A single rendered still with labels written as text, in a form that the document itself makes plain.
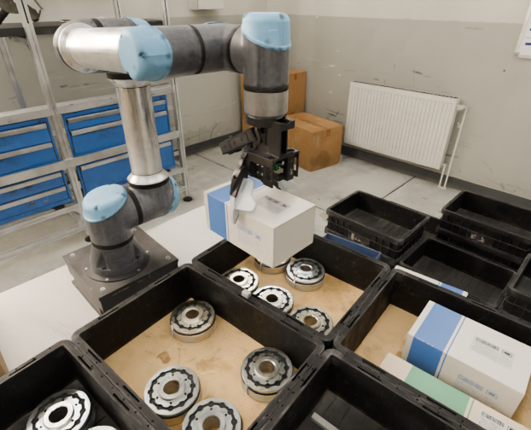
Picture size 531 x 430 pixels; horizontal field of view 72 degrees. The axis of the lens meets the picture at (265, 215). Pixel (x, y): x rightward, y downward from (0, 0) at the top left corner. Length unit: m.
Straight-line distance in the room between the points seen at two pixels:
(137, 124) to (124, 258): 0.37
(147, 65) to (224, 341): 0.58
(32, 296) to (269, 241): 0.88
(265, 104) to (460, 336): 0.58
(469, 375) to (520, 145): 2.82
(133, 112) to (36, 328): 0.65
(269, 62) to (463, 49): 2.97
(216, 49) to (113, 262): 0.69
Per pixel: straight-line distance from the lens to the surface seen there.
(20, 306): 1.33
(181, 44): 0.62
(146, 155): 1.06
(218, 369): 0.82
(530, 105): 3.43
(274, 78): 0.61
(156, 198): 1.10
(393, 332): 0.93
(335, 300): 0.97
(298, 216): 0.69
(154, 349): 0.88
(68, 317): 1.23
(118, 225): 1.07
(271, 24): 0.60
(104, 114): 2.66
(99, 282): 1.14
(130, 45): 0.60
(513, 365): 0.84
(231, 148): 0.72
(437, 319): 0.86
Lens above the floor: 1.49
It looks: 31 degrees down
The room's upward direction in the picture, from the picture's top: straight up
